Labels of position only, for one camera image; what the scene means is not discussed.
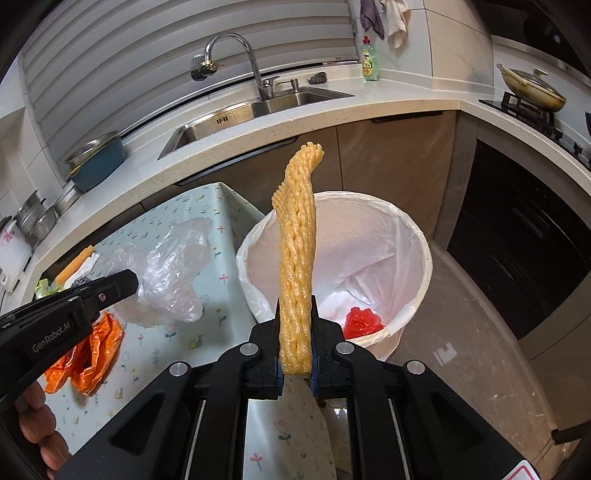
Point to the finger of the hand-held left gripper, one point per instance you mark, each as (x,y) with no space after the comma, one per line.
(115,287)

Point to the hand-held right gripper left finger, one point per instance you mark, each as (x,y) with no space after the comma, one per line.
(278,369)

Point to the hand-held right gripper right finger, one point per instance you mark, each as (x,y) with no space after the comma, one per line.
(315,369)

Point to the clear plastic bag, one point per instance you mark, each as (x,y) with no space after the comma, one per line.
(171,258)

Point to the yellow foam fruit net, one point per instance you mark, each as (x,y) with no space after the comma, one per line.
(295,277)

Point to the trash bin with white liner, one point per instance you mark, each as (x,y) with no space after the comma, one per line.
(369,244)

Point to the person's left hand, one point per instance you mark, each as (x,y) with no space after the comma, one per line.
(34,422)

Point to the folded orange cloth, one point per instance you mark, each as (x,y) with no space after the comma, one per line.
(74,266)

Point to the green vegetable leaf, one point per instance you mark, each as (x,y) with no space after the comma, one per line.
(46,290)

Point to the orange plastic bag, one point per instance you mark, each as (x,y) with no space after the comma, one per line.
(99,350)

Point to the red plastic bag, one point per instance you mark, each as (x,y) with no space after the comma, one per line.
(362,323)

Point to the white rice cooker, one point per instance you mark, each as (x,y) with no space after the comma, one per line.
(11,258)

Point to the floral light green tablecloth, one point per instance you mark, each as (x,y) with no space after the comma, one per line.
(152,369)

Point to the stainless steel bowl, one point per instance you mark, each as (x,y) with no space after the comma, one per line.
(42,226)

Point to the flat stainless steel pan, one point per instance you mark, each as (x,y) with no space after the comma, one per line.
(62,201)

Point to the blue plastic basin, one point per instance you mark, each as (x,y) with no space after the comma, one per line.
(104,168)

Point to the stacked stainless steel steamer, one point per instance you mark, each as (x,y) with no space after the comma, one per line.
(28,205)

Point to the stainless steel sink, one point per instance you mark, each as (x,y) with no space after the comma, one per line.
(207,129)

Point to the brown kitchen cabinet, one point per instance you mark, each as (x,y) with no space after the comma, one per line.
(392,175)

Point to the grey window shutter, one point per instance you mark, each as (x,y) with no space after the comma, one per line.
(161,50)

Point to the black built-in appliance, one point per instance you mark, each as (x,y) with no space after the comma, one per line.
(521,240)

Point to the chrome kitchen faucet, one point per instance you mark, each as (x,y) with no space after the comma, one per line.
(256,64)

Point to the steel wool scrubber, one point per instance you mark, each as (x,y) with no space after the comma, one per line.
(316,78)

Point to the green dish soap bottle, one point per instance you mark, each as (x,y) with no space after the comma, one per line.
(370,64)

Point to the black gas stove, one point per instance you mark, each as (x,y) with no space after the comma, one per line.
(545,120)

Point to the wok with glass lid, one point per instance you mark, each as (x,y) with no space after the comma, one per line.
(531,90)

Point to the white hanging cloth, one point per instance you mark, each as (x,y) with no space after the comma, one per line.
(397,25)

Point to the purple hanging cloth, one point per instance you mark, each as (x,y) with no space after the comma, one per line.
(371,18)

